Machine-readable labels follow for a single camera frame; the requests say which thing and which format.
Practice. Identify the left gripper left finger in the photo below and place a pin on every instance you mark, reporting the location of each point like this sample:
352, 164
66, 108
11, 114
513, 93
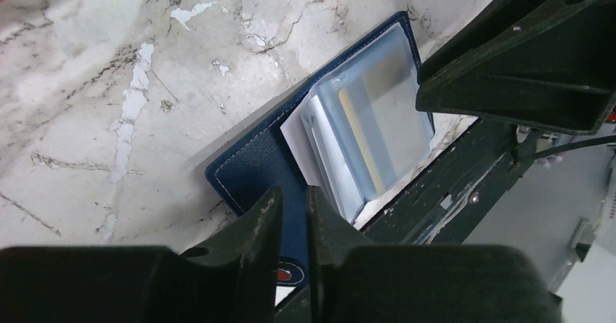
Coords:
230, 277

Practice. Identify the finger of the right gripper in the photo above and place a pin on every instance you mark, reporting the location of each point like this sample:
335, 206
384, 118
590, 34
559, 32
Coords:
545, 64

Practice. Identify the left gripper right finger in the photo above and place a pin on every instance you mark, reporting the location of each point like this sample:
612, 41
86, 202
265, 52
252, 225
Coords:
353, 279

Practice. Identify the navy blue card holder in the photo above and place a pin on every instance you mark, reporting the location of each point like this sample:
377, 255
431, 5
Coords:
306, 140

